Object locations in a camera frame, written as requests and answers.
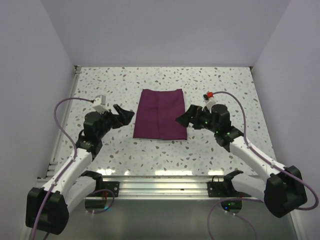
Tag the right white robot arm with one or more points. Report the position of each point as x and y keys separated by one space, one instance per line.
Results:
x=279 y=187

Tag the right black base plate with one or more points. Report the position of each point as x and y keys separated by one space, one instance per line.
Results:
x=222 y=188

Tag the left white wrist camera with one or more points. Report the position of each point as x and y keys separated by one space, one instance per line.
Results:
x=99 y=103

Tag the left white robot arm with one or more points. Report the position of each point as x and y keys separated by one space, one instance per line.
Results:
x=48 y=208

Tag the left aluminium side rail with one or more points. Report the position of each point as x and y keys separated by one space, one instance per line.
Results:
x=53 y=159

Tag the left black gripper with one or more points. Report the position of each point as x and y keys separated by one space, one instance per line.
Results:
x=123 y=119

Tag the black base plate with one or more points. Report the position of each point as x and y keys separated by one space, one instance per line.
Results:
x=113 y=186
x=222 y=188

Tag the aluminium mounting rail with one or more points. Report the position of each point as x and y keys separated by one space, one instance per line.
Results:
x=160 y=187

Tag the purple surgical drape cloth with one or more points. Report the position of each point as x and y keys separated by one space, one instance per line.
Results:
x=156 y=115

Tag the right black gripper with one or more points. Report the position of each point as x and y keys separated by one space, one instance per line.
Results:
x=195 y=111

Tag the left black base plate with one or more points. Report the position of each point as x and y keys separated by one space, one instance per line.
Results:
x=113 y=186

